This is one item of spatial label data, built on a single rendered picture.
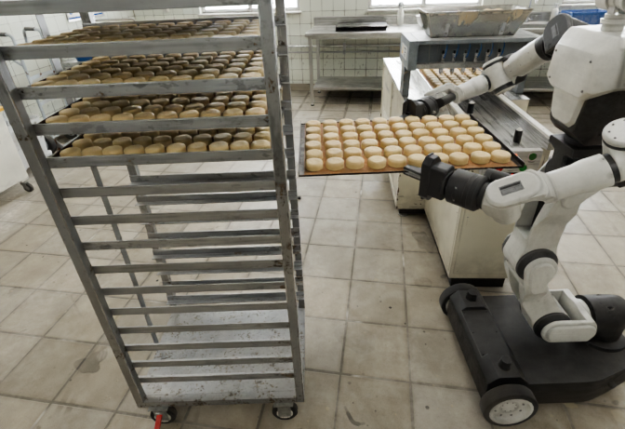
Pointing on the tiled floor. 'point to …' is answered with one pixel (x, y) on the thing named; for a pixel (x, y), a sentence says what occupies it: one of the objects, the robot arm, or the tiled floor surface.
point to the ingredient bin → (10, 161)
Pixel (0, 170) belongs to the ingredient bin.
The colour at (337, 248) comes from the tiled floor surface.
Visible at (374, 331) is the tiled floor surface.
